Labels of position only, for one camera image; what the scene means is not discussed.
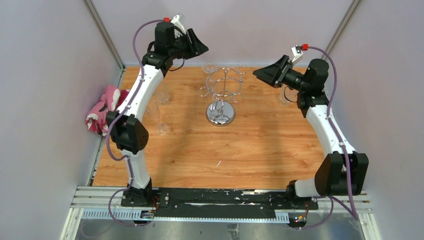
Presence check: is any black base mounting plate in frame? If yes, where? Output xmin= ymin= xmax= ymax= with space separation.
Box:
xmin=121 ymin=187 xmax=318 ymax=220

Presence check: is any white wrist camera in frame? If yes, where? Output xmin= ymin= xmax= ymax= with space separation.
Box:
xmin=163 ymin=13 xmax=187 ymax=38
xmin=291 ymin=43 xmax=309 ymax=66

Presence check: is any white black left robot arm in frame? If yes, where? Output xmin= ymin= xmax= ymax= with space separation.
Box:
xmin=106 ymin=14 xmax=209 ymax=207

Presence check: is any patterned clear wine glass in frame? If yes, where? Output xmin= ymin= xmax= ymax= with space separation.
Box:
xmin=154 ymin=83 xmax=170 ymax=106

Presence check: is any pink camouflage cloth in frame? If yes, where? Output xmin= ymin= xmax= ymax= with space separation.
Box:
xmin=85 ymin=84 xmax=130 ymax=136

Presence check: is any aluminium frame rail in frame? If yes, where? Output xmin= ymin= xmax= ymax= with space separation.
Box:
xmin=71 ymin=186 xmax=374 ymax=223

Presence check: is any chrome spiral wine glass rack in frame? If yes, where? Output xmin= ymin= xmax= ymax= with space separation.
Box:
xmin=198 ymin=67 xmax=245 ymax=127

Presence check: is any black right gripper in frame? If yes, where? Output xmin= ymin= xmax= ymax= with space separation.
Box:
xmin=253 ymin=55 xmax=310 ymax=92

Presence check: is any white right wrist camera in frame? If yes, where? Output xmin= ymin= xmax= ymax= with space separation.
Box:
xmin=291 ymin=43 xmax=309 ymax=66

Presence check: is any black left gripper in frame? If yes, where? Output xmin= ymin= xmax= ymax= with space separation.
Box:
xmin=168 ymin=28 xmax=208 ymax=61

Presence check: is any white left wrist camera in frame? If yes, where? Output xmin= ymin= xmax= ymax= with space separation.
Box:
xmin=163 ymin=13 xmax=187 ymax=38

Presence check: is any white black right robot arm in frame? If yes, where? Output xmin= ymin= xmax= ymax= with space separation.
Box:
xmin=253 ymin=55 xmax=369 ymax=209

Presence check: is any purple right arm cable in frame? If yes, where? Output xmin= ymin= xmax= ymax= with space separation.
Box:
xmin=307 ymin=45 xmax=360 ymax=231

